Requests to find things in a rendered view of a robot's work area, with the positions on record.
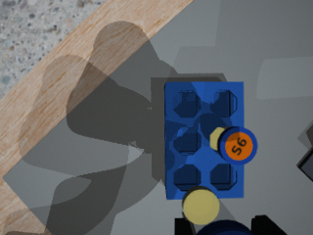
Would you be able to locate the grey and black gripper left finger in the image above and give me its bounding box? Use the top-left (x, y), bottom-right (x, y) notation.
top-left (175, 218), bottom-right (193, 235)

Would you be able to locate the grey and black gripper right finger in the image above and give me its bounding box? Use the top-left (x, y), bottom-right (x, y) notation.
top-left (251, 215), bottom-right (288, 235)

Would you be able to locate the blue tube rack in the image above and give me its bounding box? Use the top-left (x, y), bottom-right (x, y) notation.
top-left (164, 82), bottom-right (245, 200)

